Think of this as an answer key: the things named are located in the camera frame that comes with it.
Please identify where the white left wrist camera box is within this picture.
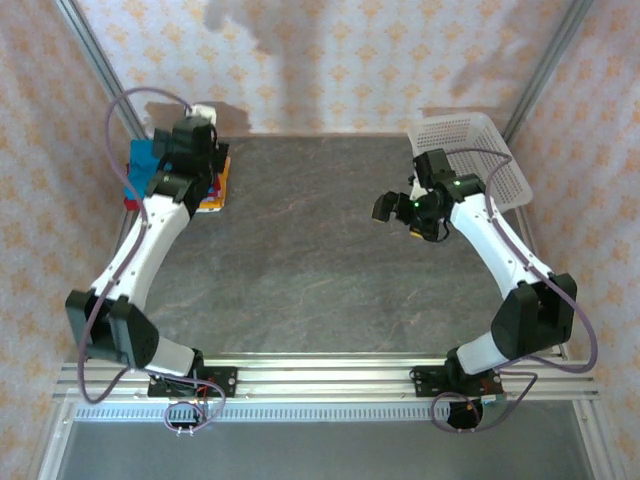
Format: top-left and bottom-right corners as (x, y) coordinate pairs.
(188, 102), (219, 129)

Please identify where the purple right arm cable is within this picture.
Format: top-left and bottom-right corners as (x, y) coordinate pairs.
(432, 147), (599, 434)

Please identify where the grey metal lower panel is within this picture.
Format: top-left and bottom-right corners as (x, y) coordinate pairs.
(39, 399), (626, 480)

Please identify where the aluminium frame post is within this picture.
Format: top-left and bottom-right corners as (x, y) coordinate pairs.
(54, 0), (150, 144)
(501, 0), (596, 144)

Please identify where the blue t-shirt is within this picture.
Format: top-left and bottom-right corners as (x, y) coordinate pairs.
(123, 138), (171, 201)

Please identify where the slotted grey cable duct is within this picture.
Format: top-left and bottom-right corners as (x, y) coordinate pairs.
(74, 403), (566, 422)

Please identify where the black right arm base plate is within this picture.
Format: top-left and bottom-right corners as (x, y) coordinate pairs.
(409, 364), (504, 400)

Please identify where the white perforated plastic basket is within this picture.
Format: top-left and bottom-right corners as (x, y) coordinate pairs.
(407, 112), (532, 214)

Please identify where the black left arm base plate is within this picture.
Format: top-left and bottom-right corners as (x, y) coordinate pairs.
(147, 366), (239, 400)

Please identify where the aluminium mounting rail beam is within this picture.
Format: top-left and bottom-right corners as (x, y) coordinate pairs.
(52, 352), (599, 401)

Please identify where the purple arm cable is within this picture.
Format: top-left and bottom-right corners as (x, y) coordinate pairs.
(432, 147), (599, 434)
(77, 87), (226, 436)

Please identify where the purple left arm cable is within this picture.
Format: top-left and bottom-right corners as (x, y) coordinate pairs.
(77, 87), (226, 436)

